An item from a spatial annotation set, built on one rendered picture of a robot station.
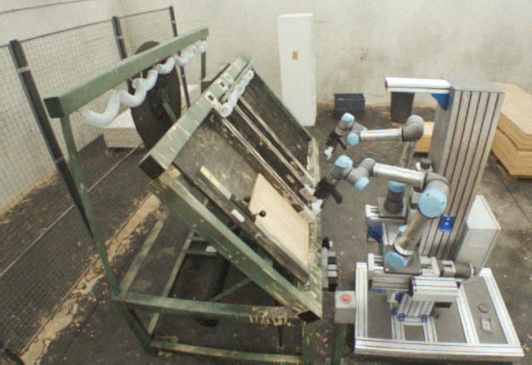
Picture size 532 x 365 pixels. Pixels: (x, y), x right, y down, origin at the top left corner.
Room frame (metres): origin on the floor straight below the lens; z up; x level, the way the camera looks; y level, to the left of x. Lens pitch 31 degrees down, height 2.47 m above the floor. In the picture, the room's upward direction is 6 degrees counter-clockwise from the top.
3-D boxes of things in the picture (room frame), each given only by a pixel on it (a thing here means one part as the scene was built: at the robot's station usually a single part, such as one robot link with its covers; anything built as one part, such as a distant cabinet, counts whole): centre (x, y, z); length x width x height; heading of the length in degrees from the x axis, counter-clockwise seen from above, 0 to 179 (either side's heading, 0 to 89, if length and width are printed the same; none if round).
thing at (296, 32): (5.83, -0.79, 1.03); 0.61 x 0.58 x 2.05; 165
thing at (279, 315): (2.20, 0.28, 0.41); 2.20 x 1.38 x 0.83; 170
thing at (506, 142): (4.05, -4.24, 0.39); 2.46 x 1.05 x 0.78; 165
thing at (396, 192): (1.66, -0.89, 1.20); 0.13 x 0.12 x 0.14; 151
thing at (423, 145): (4.18, -2.62, 0.20); 0.61 x 0.53 x 0.40; 165
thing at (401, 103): (5.48, -2.78, 0.33); 0.52 x 0.51 x 0.65; 165
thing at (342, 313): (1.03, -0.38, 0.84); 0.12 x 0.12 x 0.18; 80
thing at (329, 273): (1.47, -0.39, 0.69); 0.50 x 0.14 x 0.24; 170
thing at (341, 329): (1.03, -0.38, 0.38); 0.06 x 0.06 x 0.75; 80
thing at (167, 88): (2.17, 0.71, 1.85); 0.80 x 0.06 x 0.80; 170
